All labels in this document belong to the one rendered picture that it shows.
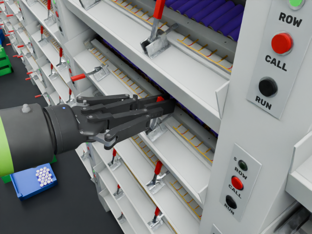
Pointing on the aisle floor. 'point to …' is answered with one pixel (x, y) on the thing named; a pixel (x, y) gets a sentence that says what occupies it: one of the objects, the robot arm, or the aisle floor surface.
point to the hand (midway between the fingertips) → (156, 106)
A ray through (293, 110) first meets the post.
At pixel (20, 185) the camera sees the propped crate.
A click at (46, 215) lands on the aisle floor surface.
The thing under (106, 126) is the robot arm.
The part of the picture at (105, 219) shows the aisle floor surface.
